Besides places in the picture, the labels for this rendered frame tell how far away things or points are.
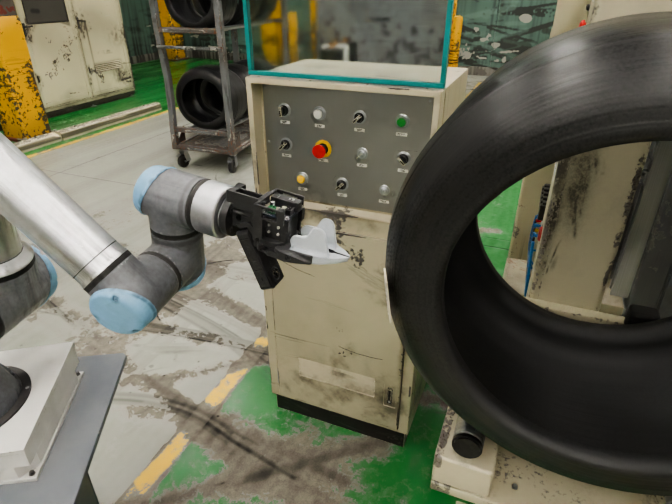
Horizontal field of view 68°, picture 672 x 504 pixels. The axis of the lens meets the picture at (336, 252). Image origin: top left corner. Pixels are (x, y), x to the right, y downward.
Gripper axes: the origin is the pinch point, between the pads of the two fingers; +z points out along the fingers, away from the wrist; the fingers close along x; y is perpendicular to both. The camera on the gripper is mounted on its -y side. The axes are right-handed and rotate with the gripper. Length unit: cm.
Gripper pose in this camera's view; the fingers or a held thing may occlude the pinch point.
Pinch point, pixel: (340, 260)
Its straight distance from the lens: 77.2
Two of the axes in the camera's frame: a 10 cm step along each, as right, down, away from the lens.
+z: 9.2, 2.9, -2.7
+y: 1.2, -8.5, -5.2
